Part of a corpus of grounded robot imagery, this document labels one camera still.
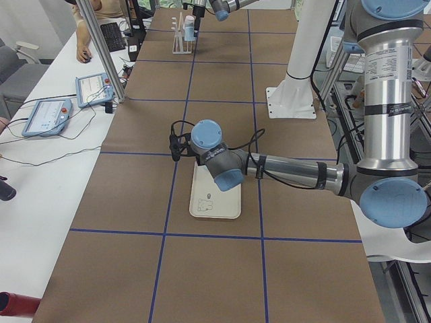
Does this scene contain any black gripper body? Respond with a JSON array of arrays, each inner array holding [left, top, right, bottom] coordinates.
[[191, 0, 206, 18]]

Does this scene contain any light blue plastic cup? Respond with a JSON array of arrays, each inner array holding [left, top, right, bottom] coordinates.
[[183, 26, 196, 42]]

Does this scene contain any black keyboard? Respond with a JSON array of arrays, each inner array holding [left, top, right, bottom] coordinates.
[[100, 22, 125, 52]]

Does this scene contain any seated person beige shirt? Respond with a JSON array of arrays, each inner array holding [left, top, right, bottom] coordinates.
[[65, 0, 125, 63]]

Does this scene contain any far blue teach pendant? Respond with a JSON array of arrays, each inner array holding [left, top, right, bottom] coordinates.
[[75, 73, 114, 108]]

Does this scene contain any blue teach pendant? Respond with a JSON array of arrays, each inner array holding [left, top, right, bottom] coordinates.
[[22, 99, 72, 137], [75, 73, 114, 108]]

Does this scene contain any near blue teach pendant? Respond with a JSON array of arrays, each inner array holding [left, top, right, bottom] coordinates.
[[22, 99, 72, 137]]

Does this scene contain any cream plastic tray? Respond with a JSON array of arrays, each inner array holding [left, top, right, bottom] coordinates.
[[189, 163, 241, 219]]

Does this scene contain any grey office chair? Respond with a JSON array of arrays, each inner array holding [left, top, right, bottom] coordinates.
[[1, 40, 49, 108]]

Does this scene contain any white plastic chair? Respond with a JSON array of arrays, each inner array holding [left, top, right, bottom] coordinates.
[[351, 201, 430, 263]]

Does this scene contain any red cylinder bottle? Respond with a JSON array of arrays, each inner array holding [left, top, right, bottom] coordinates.
[[1, 291, 41, 318]]

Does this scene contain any white wire cup rack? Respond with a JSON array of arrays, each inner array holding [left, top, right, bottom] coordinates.
[[171, 12, 195, 55]]

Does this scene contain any aluminium frame post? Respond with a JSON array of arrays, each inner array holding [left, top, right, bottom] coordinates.
[[77, 0, 125, 103]]

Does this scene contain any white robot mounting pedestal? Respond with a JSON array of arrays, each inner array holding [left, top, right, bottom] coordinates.
[[266, 0, 337, 119]]

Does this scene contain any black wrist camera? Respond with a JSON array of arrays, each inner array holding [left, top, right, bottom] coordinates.
[[169, 133, 194, 162]]

